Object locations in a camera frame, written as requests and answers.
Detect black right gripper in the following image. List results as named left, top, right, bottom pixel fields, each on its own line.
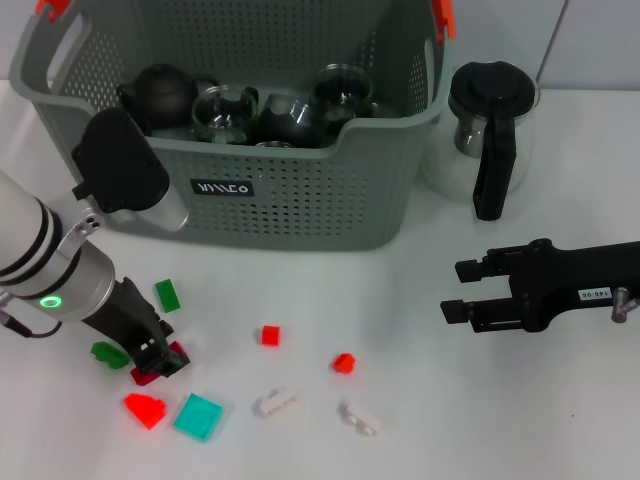
left=440, top=238, right=640, bottom=335

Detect black clay teapot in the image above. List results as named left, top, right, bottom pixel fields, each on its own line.
left=116, top=63, right=216, bottom=129

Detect dark red building block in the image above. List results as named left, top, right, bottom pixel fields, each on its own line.
left=130, top=341, right=192, bottom=387

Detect orange bin handle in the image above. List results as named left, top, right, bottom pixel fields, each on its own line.
left=432, top=0, right=457, bottom=41
left=37, top=0, right=76, bottom=21

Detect glass carafe with black lid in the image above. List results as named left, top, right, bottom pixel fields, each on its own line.
left=422, top=60, right=542, bottom=222

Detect green building block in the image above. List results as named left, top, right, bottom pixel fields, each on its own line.
left=91, top=341, right=131, bottom=370
left=153, top=278, right=182, bottom=314

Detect right gripper cable with plug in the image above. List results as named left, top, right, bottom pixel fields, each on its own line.
left=612, top=286, right=640, bottom=324

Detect white building block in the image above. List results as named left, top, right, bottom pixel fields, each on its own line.
left=254, top=385, right=299, bottom=419
left=339, top=401, right=386, bottom=437

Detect grey perforated storage bin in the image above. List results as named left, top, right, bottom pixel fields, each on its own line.
left=8, top=0, right=457, bottom=253

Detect large orange-red sloped block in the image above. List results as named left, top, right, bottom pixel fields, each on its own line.
left=123, top=392, right=169, bottom=430

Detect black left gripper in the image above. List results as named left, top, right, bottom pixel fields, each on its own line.
left=82, top=276, right=192, bottom=380

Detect teal square building block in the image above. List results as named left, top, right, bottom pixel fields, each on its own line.
left=173, top=392, right=225, bottom=444

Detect left gripper cable with plug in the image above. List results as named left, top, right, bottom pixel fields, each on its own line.
left=0, top=292, right=64, bottom=339

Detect gripper cable with plug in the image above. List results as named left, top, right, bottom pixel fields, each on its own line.
left=0, top=292, right=64, bottom=339
left=612, top=286, right=640, bottom=324

